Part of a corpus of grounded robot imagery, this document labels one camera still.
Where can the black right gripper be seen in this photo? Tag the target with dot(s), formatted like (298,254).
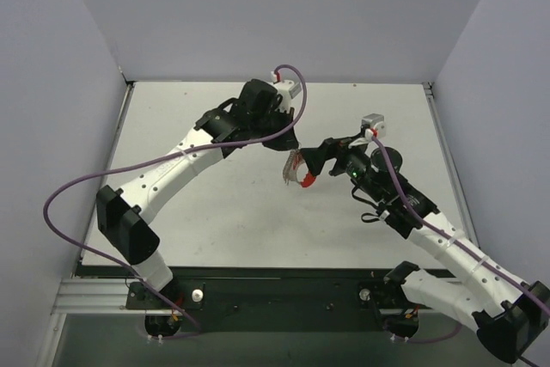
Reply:
(333,155)

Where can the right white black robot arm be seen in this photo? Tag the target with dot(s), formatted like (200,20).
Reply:
(506,313)

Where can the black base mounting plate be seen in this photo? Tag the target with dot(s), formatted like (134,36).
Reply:
(286,300)

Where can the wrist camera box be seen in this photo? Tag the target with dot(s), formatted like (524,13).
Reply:
(288,90)
(373,126)

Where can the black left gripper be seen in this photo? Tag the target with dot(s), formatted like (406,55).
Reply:
(277,127)

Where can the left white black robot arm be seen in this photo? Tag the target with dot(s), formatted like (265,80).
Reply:
(261,111)

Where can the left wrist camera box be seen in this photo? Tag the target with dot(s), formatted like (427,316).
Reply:
(288,90)

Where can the red round key tag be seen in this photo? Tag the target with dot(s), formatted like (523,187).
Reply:
(307,181)

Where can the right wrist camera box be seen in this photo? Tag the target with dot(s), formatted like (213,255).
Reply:
(373,126)

